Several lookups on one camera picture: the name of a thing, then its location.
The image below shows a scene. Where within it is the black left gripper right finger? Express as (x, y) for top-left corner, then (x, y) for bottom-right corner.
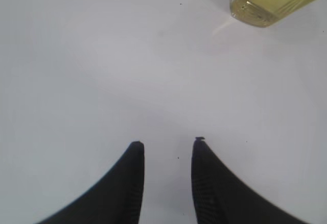
(192, 137), (303, 224)

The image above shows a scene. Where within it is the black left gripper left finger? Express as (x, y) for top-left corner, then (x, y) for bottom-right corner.
(41, 141), (145, 223)

